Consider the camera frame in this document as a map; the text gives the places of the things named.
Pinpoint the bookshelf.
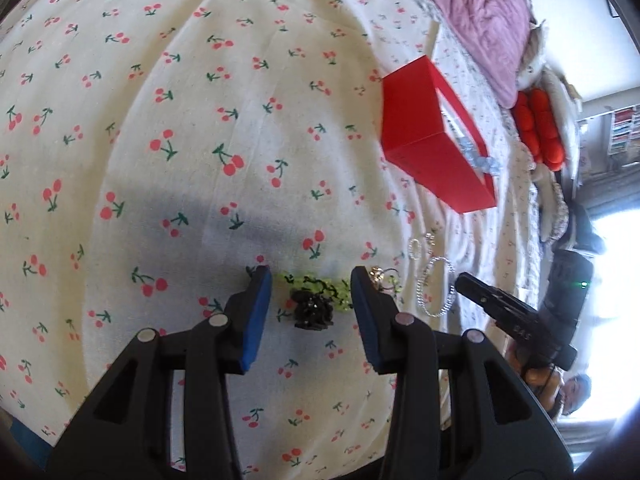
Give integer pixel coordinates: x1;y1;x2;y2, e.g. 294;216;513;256
606;104;640;162

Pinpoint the cherry print cloth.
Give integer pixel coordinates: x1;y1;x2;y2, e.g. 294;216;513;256
0;0;556;480

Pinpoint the purple quilt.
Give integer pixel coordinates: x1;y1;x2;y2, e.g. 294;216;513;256
394;0;534;109

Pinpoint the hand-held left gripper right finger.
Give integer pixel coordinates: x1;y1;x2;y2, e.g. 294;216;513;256
350;265;576;480

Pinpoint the orange plush toy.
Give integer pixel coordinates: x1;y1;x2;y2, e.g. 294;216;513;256
511;87;567;172

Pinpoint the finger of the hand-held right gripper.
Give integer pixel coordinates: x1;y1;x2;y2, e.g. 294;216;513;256
454;272;543;335

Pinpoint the black bead bracelet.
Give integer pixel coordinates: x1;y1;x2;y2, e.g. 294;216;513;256
291;289;335;332

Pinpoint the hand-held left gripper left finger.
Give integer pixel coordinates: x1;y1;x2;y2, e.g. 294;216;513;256
47;264;273;480

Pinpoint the green bead bracelet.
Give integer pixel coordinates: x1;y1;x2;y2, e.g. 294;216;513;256
278;272;352;312

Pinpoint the blue bead bracelet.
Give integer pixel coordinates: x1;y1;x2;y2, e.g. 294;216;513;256
457;132;501;177

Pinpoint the silver rhinestone bracelet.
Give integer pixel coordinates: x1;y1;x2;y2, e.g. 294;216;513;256
415;256;457;318

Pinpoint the gold ring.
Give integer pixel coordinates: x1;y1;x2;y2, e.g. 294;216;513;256
369;266;402;295

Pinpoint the red cardboard box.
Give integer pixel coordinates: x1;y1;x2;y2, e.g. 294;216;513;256
380;56;497;213

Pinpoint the small silver hoop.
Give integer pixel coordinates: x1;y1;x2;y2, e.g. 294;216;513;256
407;233;439;262

